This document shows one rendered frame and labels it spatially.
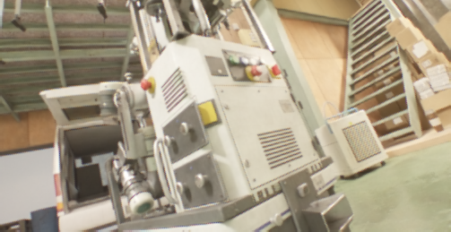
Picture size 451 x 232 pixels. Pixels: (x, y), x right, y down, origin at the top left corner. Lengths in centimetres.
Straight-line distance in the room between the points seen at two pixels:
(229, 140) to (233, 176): 9
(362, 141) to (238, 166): 191
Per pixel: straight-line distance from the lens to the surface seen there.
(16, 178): 768
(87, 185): 546
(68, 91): 280
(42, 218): 598
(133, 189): 88
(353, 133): 237
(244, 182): 58
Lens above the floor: 38
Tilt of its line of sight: 19 degrees up
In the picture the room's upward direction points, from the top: 19 degrees counter-clockwise
